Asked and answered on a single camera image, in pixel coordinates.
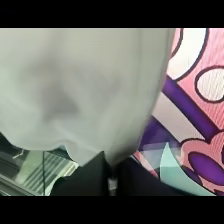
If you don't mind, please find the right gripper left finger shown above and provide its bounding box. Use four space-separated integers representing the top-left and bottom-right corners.
54 151 113 197

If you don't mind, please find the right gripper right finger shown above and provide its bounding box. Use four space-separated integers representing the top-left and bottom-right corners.
116 156 188 197

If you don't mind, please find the white garment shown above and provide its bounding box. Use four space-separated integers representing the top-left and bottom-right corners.
0 28 177 168

